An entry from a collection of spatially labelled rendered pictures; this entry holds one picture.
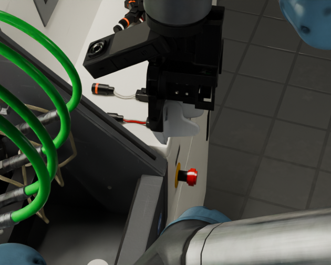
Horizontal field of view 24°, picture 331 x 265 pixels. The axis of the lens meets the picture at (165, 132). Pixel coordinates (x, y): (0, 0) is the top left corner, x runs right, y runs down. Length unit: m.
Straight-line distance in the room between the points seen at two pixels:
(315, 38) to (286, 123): 2.14
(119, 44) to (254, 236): 0.36
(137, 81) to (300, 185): 1.25
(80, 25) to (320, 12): 0.94
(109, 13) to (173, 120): 0.74
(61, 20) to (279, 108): 1.54
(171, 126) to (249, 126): 1.86
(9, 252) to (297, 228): 0.26
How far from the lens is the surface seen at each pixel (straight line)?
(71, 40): 1.51
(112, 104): 1.42
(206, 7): 0.83
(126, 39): 0.89
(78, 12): 1.55
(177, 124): 0.94
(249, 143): 2.74
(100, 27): 1.61
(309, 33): 0.69
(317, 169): 2.69
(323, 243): 0.55
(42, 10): 1.40
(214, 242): 0.64
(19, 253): 0.69
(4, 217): 0.99
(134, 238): 1.25
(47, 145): 0.99
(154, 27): 0.84
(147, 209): 1.29
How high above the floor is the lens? 1.94
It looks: 45 degrees down
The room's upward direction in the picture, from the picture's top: straight up
